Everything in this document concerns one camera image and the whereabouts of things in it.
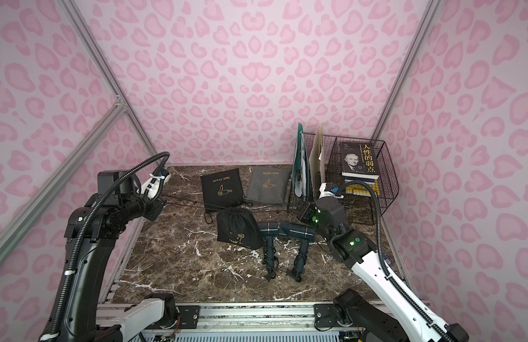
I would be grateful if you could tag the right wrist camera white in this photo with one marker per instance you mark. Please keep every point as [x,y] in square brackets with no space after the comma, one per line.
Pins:
[329,189]

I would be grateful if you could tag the dark green hair dryer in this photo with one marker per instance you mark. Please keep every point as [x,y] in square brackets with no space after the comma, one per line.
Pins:
[306,235]
[269,231]

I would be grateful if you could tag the green file folder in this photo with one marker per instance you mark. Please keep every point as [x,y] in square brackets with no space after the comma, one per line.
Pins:
[301,178]

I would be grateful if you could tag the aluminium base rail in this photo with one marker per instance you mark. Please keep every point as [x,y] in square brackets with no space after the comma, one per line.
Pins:
[255,318]

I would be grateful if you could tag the grey hair dryer pouch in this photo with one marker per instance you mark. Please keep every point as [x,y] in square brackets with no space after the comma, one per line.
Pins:
[268,185]

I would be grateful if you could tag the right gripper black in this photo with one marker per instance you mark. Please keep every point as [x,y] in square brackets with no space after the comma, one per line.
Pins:
[283,231]

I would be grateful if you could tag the black portrait book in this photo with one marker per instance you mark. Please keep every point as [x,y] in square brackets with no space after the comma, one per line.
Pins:
[358,160]

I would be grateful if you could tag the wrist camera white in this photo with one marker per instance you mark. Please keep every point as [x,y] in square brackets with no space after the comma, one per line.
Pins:
[329,189]
[153,187]

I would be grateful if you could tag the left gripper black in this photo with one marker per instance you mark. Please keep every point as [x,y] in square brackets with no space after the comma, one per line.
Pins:
[152,207]

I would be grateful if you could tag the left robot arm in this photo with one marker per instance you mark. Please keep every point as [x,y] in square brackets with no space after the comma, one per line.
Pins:
[91,235]

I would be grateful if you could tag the yellow striped book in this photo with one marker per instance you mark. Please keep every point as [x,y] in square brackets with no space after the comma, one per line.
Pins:
[358,189]

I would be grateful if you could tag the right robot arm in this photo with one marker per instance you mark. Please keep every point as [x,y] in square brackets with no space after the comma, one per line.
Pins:
[375,265]

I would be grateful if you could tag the black pouch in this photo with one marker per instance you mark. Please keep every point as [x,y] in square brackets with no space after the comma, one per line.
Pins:
[238,226]
[221,190]

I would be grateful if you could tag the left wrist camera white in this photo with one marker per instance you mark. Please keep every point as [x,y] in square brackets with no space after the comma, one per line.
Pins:
[153,187]

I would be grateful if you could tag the beige file folder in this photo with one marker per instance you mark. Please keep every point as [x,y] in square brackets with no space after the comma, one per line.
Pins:
[317,163]

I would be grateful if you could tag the black wire file rack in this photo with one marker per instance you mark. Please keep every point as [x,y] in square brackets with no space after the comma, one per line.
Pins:
[360,207]

